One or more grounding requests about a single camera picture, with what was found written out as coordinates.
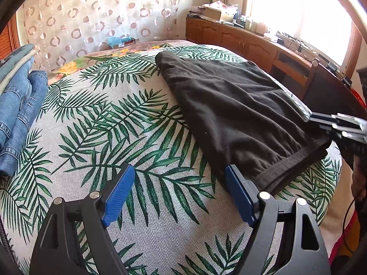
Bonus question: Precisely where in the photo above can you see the leaf print bed sheet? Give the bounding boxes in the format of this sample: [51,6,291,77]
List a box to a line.
[0,44,342,275]

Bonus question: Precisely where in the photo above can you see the blue denim folded jeans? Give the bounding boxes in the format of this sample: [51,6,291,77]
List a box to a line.
[0,69,49,176]

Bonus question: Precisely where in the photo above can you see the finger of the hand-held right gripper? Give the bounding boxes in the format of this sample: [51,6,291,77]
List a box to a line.
[327,129,367,145]
[308,112,366,131]

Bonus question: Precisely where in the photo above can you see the grey-blue folded jeans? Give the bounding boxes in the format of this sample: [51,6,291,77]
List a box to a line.
[0,44,34,73]

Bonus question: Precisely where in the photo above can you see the cardboard box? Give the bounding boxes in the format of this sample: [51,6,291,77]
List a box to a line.
[204,5,236,23]

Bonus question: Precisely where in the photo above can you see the blue plastic bag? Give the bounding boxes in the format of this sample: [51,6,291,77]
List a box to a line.
[108,34,132,47]

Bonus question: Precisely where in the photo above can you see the person's right forearm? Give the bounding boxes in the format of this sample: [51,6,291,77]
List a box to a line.
[351,155,367,204]

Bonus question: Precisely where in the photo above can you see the circle pattern curtain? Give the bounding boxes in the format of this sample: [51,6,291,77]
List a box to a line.
[17,0,187,72]

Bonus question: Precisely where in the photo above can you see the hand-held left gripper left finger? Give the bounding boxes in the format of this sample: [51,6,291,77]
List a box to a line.
[29,163,136,275]

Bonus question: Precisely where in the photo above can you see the floral blanket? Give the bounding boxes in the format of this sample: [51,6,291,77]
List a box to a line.
[47,40,190,84]

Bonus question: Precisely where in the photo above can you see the wooden framed window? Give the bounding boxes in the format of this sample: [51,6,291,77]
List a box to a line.
[245,0,362,73]

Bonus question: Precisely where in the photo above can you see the wooden side cabinet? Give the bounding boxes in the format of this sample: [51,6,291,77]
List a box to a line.
[186,16,319,92]

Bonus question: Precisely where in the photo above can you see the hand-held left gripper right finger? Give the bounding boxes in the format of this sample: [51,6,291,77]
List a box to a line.
[225,165,331,275]

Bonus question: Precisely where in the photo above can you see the black pants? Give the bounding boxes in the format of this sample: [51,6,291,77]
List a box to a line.
[155,51,333,195]

